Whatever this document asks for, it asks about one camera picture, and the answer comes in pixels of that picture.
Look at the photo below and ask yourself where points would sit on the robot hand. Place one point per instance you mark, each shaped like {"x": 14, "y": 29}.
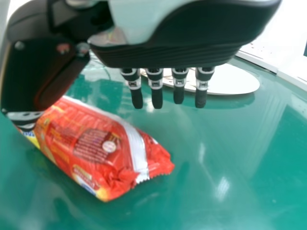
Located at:
{"x": 168, "y": 36}

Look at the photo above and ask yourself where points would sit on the red biscuit packet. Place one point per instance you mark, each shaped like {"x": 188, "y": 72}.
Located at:
{"x": 96, "y": 148}

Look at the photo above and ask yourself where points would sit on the plate with brown leaf pattern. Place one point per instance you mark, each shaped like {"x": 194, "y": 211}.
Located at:
{"x": 227, "y": 83}

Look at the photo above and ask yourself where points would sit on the white socket strip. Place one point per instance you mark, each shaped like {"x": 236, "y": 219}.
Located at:
{"x": 261, "y": 61}

